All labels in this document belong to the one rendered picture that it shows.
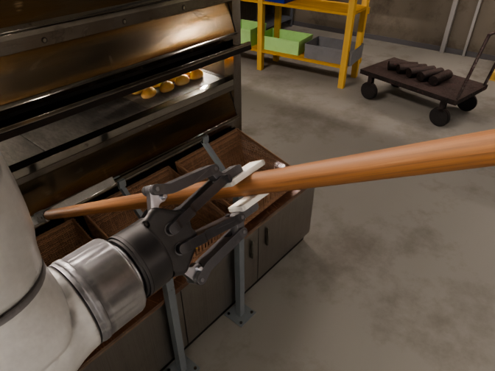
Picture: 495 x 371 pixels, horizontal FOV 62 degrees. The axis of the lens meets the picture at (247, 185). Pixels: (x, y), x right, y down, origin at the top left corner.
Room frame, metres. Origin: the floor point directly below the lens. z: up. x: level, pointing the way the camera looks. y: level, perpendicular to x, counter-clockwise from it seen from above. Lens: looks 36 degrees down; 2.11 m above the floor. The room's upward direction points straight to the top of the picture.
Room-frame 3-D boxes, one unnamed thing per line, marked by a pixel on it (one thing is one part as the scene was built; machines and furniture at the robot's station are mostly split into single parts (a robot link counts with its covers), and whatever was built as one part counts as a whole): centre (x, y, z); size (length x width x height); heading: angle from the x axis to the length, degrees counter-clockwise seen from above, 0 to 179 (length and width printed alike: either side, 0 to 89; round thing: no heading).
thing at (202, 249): (1.60, 0.46, 0.72); 0.56 x 0.49 x 0.28; 139
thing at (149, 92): (2.48, 0.63, 1.21); 0.61 x 0.48 x 0.06; 50
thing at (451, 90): (4.64, -2.08, 0.52); 1.37 x 0.77 x 1.05; 37
